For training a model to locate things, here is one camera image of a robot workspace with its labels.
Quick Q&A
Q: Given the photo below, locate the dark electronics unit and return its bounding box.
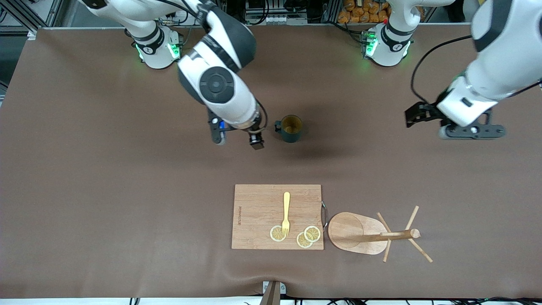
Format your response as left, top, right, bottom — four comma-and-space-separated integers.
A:
246, 0, 297, 25

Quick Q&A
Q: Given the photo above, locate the dark teal mug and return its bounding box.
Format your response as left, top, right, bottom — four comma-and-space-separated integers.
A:
274, 115, 304, 143

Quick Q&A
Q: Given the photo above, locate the orange packaged goods pile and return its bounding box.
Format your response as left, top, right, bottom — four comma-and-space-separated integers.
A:
337, 0, 392, 24

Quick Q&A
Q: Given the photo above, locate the bamboo cutting board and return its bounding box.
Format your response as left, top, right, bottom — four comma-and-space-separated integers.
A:
232, 184, 324, 250

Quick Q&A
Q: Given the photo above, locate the aluminium frame strut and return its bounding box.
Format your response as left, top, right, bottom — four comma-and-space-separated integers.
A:
0, 0, 64, 34

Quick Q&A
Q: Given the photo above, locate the white power strip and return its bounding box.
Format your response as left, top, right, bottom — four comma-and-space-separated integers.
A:
159, 9, 189, 26

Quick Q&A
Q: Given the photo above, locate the wooden mug tree rack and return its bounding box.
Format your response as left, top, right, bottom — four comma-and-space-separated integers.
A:
328, 205, 433, 263

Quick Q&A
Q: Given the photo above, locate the yellow plastic fork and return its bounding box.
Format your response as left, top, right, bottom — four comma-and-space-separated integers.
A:
282, 191, 291, 237

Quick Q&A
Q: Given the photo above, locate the metal table clamp bracket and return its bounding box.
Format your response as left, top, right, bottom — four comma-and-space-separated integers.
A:
259, 280, 287, 305

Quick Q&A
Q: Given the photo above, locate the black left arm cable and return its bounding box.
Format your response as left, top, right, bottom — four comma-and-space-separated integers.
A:
412, 35, 474, 105

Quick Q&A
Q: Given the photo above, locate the brown table mat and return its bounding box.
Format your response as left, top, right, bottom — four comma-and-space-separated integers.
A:
0, 23, 542, 299

